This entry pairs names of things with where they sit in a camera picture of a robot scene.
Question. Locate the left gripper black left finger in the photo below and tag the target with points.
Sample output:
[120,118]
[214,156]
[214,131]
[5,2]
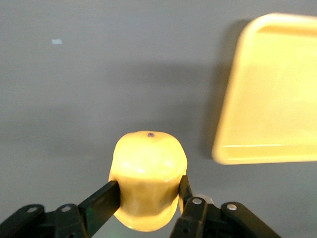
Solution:
[101,205]

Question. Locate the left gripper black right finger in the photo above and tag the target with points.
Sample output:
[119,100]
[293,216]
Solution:
[195,218]

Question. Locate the yellow potato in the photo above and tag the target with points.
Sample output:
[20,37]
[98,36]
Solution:
[148,168]

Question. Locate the yellow plastic tray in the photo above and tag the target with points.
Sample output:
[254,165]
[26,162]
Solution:
[272,99]

